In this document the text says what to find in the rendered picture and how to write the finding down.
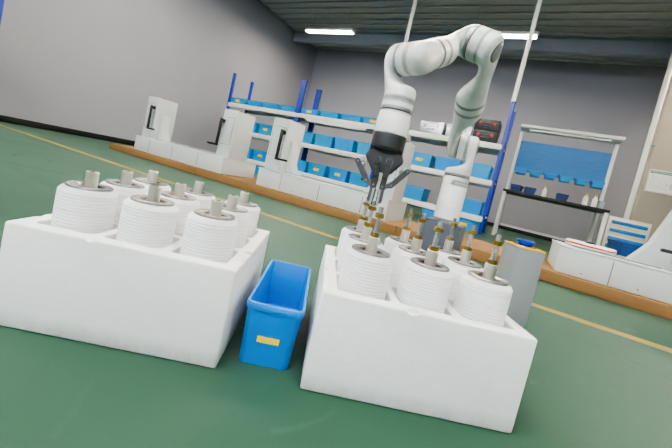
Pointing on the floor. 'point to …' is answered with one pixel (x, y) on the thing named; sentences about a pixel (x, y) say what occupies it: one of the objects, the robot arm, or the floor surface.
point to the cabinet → (624, 231)
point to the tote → (622, 247)
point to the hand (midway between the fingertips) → (375, 196)
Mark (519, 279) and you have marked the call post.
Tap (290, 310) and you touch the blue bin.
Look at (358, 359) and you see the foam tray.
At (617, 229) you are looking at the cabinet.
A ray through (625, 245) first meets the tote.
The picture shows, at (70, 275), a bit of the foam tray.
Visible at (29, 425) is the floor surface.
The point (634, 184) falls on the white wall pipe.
